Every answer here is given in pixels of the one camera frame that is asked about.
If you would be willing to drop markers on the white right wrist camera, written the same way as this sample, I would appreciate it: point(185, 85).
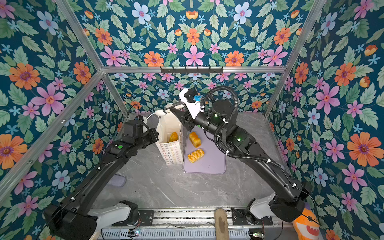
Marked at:
point(192, 100)

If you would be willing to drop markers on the lilac flat pad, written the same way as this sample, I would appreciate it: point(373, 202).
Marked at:
point(117, 181)

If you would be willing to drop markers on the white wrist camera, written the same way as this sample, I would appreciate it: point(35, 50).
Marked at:
point(141, 118)
point(192, 100)

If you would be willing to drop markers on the black wall hook rail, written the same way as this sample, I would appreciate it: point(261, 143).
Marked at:
point(192, 70)

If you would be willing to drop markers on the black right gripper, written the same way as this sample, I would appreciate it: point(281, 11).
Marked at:
point(184, 114)

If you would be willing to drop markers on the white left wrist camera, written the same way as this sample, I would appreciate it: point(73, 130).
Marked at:
point(141, 118)

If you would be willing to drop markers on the orange shark plush toy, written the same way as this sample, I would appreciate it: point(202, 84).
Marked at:
point(306, 225)

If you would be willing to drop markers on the white paper gift bag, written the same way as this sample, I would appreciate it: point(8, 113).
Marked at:
point(170, 143)

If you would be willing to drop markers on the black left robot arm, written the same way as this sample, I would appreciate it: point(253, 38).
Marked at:
point(70, 219)

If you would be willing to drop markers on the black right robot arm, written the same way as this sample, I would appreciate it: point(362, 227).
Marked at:
point(216, 113)

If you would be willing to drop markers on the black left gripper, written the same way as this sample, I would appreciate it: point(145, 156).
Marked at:
point(154, 138)

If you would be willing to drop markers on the braided golden bread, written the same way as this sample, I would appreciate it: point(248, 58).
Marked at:
point(196, 155)

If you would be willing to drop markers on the round yellow ridged bun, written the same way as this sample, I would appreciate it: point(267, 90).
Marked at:
point(173, 137)

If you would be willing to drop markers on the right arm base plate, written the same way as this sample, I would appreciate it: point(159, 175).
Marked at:
point(242, 218)

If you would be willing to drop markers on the rectangular loaf bread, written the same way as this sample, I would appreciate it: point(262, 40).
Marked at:
point(195, 139)

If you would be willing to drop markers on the lilac rectangular tray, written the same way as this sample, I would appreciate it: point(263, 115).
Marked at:
point(213, 162)

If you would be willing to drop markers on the white metal tongs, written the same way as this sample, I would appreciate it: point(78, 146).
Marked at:
point(162, 113)

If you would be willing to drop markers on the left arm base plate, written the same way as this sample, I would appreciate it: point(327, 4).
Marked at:
point(143, 218)

